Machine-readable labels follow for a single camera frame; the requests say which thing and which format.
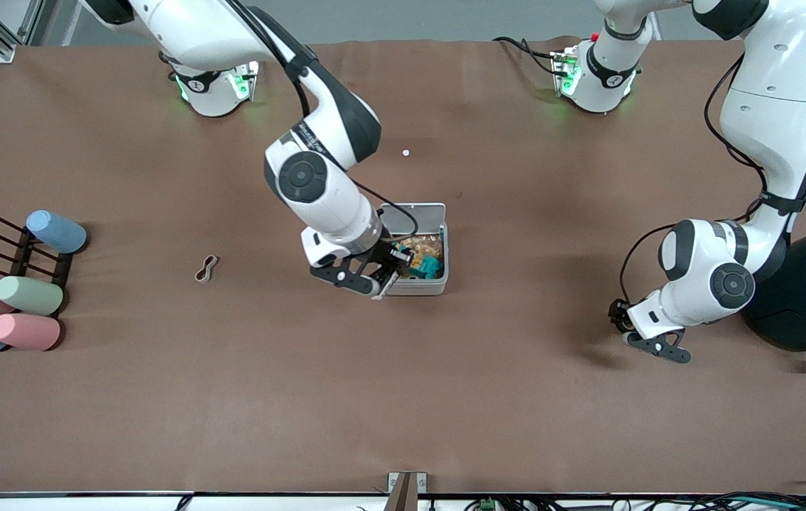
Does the white lidded trash bin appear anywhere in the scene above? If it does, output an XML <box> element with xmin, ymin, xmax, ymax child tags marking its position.
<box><xmin>378</xmin><ymin>203</ymin><xmax>448</xmax><ymax>297</ymax></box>

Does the teal trash piece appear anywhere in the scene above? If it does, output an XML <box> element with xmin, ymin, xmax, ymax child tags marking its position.
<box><xmin>406</xmin><ymin>254</ymin><xmax>443</xmax><ymax>280</ymax></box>

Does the brown table cover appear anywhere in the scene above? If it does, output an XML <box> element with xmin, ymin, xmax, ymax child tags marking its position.
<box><xmin>0</xmin><ymin>39</ymin><xmax>806</xmax><ymax>495</ymax></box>

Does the green-lit base connector box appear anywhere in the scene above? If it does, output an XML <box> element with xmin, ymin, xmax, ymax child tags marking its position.
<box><xmin>231</xmin><ymin>60</ymin><xmax>260</xmax><ymax>101</ymax></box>
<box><xmin>552</xmin><ymin>44</ymin><xmax>582</xmax><ymax>97</ymax></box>

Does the green plastic cup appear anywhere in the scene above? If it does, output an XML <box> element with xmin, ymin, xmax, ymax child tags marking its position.
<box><xmin>0</xmin><ymin>276</ymin><xmax>64</xmax><ymax>317</ymax></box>

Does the black cup rack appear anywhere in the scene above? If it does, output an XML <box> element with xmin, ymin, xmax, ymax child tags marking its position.
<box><xmin>0</xmin><ymin>213</ymin><xmax>75</xmax><ymax>317</ymax></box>

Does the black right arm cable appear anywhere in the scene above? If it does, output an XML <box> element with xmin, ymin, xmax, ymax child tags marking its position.
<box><xmin>229</xmin><ymin>0</ymin><xmax>419</xmax><ymax>242</ymax></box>

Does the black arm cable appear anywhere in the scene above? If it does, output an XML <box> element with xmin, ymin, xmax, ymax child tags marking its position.
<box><xmin>229</xmin><ymin>0</ymin><xmax>419</xmax><ymax>242</ymax></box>
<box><xmin>619</xmin><ymin>53</ymin><xmax>806</xmax><ymax>313</ymax></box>

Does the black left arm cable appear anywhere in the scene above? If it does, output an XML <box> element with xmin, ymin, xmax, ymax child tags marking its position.
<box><xmin>619</xmin><ymin>53</ymin><xmax>806</xmax><ymax>313</ymax></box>

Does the metal table edge bracket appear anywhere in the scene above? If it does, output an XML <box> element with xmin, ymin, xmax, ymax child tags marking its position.
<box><xmin>388</xmin><ymin>472</ymin><xmax>428</xmax><ymax>511</ymax></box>

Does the black cable bundle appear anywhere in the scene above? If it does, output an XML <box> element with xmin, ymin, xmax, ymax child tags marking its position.
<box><xmin>431</xmin><ymin>483</ymin><xmax>806</xmax><ymax>511</ymax></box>

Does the black base cable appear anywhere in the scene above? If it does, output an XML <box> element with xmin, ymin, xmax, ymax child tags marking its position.
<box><xmin>494</xmin><ymin>35</ymin><xmax>567</xmax><ymax>75</ymax></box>

